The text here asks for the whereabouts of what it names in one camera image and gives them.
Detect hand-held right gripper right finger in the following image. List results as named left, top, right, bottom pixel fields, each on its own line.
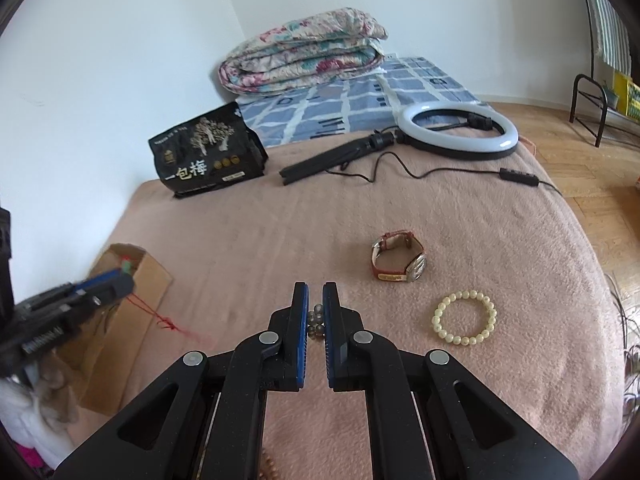
left=322, top=281, right=581, bottom=480

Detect folded floral quilt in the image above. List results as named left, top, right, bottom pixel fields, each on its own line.
left=218, top=7, right=389, bottom=97

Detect magenta cloth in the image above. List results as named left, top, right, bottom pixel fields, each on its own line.
left=12, top=440, right=48, bottom=473

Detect grey bead bracelet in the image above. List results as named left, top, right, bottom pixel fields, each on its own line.
left=306, top=303, right=326, bottom=339

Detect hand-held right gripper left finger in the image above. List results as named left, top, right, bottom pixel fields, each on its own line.
left=52, top=281, right=308, bottom=480

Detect red string necklace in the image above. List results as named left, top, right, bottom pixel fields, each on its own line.
left=119, top=257, right=202, bottom=342

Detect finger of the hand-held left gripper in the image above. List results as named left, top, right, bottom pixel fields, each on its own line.
left=74, top=268, right=133, bottom=297
left=65, top=276, right=137, bottom=319

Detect red strap wristwatch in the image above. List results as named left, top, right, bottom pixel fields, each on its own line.
left=370, top=230, right=429, bottom=284

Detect black cable with remote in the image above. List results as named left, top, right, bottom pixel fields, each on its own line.
left=325, top=137, right=563, bottom=195

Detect tangled thin cables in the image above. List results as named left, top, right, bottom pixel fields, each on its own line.
left=602, top=270, right=640, bottom=441

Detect striped hanging cloth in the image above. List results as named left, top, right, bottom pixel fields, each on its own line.
left=582, top=0, right=633, bottom=77

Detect black folded tripod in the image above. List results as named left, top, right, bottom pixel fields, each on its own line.
left=279, top=129, right=408, bottom=187

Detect white fuzzy garment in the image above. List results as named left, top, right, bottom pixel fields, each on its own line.
left=0, top=360, right=76, bottom=471

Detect brown cardboard box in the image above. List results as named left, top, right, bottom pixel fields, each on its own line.
left=52, top=243, right=175, bottom=417

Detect cream pearl bead bracelet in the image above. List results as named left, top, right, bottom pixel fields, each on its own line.
left=433, top=290, right=498, bottom=346

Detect black snack bag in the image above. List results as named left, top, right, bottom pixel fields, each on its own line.
left=148, top=101, right=269, bottom=199

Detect blue plaid bed sheet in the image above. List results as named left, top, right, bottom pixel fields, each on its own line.
left=236, top=55, right=496, bottom=149

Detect yellow box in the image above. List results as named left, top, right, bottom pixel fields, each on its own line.
left=612, top=71, right=640, bottom=124

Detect white ring light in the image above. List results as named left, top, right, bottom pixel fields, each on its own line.
left=395, top=104, right=521, bottom=162

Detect black metal rack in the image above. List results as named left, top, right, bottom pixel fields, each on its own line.
left=569, top=0, right=640, bottom=149

